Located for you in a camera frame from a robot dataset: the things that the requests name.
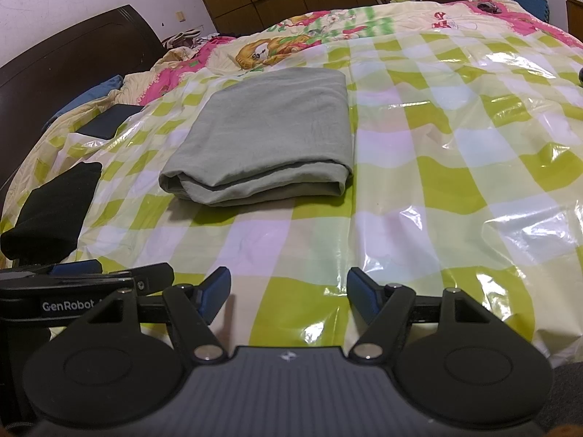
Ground dark blue book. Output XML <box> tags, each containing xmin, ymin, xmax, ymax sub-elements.
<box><xmin>84</xmin><ymin>104</ymin><xmax>143</xmax><ymax>140</ymax></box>

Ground grey-green pants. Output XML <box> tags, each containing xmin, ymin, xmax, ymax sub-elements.
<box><xmin>159</xmin><ymin>67</ymin><xmax>355</xmax><ymax>206</ymax></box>

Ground black cloth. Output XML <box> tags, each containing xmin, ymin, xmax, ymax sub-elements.
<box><xmin>0</xmin><ymin>161</ymin><xmax>103</xmax><ymax>261</ymax></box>

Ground green checkered plastic sheet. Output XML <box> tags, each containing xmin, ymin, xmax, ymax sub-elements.
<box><xmin>0</xmin><ymin>32</ymin><xmax>583</xmax><ymax>370</ymax></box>

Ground cartoon printed quilt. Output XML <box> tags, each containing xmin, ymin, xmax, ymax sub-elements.
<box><xmin>43</xmin><ymin>0</ymin><xmax>583</xmax><ymax>146</ymax></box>

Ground blue cloth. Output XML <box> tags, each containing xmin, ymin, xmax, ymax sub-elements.
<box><xmin>43</xmin><ymin>75</ymin><xmax>125</xmax><ymax>129</ymax></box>

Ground blue foam mat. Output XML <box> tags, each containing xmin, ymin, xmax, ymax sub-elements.
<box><xmin>514</xmin><ymin>0</ymin><xmax>550</xmax><ymax>22</ymax></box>

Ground dark wooden headboard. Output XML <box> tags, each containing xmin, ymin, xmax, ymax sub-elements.
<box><xmin>0</xmin><ymin>4</ymin><xmax>167</xmax><ymax>192</ymax></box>

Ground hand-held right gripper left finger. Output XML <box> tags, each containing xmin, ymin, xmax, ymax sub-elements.
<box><xmin>86</xmin><ymin>266</ymin><xmax>231</xmax><ymax>364</ymax></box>

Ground striped cloth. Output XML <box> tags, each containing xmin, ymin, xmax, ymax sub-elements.
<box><xmin>163</xmin><ymin>30</ymin><xmax>216</xmax><ymax>49</ymax></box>

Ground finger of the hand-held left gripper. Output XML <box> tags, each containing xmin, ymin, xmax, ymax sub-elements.
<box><xmin>48</xmin><ymin>259</ymin><xmax>103</xmax><ymax>278</ymax></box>
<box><xmin>107</xmin><ymin>261</ymin><xmax>175</xmax><ymax>298</ymax></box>

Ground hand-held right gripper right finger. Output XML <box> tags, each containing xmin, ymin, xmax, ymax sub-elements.
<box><xmin>347</xmin><ymin>267</ymin><xmax>496</xmax><ymax>365</ymax></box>

